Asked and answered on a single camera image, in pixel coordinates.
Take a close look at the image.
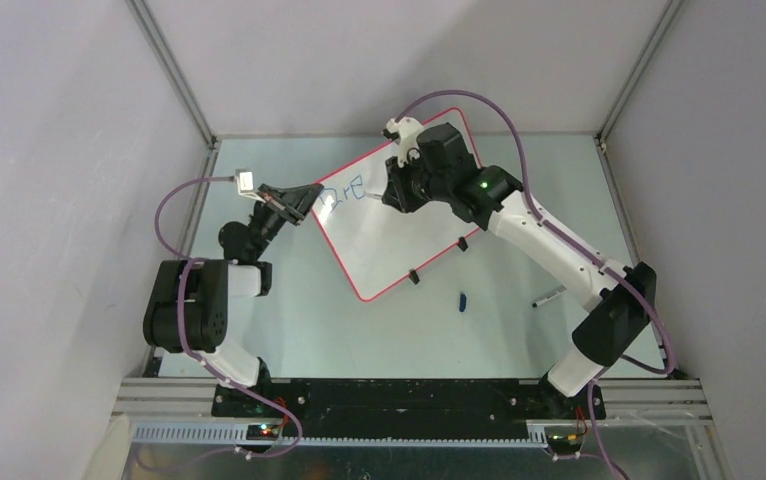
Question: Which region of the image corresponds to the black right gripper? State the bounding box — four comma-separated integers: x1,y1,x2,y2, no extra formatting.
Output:
385,147,452,213

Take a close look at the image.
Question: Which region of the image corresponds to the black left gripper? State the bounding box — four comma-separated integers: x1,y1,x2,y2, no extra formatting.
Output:
248,184,324,261

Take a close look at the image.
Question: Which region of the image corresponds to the pink-framed whiteboard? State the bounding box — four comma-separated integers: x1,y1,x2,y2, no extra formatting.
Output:
312,141,478,302

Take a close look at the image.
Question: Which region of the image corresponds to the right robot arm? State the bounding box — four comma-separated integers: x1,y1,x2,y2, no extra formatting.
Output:
380,117,656,418

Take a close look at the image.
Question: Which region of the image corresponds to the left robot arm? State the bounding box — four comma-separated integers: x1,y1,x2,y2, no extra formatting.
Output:
142,183,324,417

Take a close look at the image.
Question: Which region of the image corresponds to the black marker pen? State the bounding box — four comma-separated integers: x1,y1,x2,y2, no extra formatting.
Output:
531,287,566,309

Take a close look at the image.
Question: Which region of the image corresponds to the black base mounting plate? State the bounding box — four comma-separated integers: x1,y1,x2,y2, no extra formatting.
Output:
211,378,606,443

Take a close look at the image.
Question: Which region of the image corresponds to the left controller board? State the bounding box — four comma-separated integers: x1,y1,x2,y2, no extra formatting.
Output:
246,424,282,441

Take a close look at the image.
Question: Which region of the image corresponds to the controller board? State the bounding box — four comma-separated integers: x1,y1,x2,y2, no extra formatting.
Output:
546,434,586,461
246,424,282,441

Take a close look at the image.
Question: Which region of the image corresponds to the right controller board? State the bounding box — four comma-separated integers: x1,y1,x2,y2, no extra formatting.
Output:
546,434,586,461

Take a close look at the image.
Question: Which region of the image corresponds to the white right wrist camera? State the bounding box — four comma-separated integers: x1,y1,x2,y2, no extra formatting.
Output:
383,116,426,168

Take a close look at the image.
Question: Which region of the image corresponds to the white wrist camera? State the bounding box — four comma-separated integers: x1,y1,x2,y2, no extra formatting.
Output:
383,116,426,168
234,169,259,200

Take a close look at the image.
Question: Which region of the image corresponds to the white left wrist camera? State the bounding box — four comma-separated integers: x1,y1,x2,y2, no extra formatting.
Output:
234,169,259,200

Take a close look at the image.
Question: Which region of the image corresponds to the aluminium frame rail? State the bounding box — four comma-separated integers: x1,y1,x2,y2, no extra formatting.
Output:
112,377,712,447

